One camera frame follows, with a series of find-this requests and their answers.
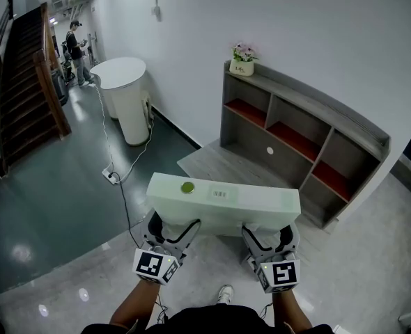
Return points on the person's black shirt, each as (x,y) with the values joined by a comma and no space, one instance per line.
(212,320)

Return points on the white round counter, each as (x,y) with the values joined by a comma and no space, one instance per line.
(125,96)

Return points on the white pot pink flowers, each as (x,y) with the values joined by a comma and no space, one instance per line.
(242,64)

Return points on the grey wooden platform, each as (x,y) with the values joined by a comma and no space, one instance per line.
(223,165)

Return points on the white object box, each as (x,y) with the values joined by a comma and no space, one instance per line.
(223,204)

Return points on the white power strip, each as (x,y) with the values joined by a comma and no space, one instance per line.
(110,176)

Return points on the person's right forearm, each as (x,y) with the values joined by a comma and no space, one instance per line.
(289,310)

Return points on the dark wooden staircase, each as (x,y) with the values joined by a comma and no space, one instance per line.
(24,92)

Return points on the grey wooden shelf red boards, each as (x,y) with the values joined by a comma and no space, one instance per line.
(296,131)

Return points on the person's left forearm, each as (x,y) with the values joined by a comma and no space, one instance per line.
(136,304)

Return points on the white wall conduit box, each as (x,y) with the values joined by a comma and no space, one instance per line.
(156,10)

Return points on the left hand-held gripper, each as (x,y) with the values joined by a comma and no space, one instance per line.
(149,264)

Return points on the black bin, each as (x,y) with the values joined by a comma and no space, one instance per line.
(60,87)

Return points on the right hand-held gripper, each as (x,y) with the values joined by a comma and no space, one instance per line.
(282,273)

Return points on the person's white shoe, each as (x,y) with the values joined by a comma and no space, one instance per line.
(225,294)

